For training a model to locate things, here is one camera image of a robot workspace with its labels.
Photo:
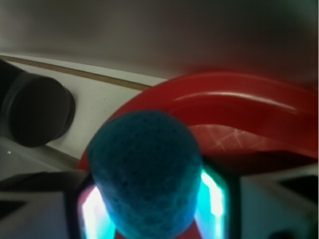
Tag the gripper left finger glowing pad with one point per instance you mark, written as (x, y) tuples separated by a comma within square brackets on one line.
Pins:
[(53, 205)]

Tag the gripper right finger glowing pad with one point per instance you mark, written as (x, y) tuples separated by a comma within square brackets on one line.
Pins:
[(274, 205)]

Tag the blue textured ball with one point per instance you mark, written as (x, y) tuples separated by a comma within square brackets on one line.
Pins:
[(147, 167)]

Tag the red plastic tray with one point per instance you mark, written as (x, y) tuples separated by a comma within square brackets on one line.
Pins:
[(243, 124)]

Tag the grey toy faucet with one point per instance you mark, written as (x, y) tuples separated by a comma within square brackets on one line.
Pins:
[(34, 109)]

